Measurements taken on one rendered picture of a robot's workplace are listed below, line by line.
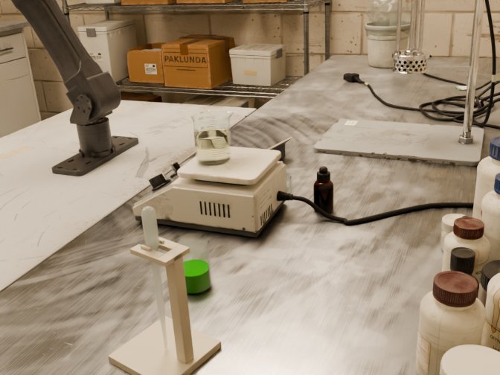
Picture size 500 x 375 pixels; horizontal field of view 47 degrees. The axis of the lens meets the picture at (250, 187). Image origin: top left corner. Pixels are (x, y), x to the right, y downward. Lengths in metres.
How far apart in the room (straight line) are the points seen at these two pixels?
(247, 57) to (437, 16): 0.98
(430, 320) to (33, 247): 0.55
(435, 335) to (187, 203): 0.41
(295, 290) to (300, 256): 0.08
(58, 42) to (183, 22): 2.51
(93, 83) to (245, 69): 2.08
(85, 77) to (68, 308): 0.52
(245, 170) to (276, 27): 2.60
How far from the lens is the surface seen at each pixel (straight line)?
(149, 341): 0.62
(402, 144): 1.13
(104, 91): 1.12
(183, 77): 3.19
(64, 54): 1.13
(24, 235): 0.91
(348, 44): 3.26
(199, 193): 0.80
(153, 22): 3.72
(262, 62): 3.08
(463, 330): 0.53
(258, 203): 0.78
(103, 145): 1.15
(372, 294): 0.69
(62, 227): 0.91
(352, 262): 0.75
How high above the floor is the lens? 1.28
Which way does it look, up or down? 23 degrees down
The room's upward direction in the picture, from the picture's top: 3 degrees counter-clockwise
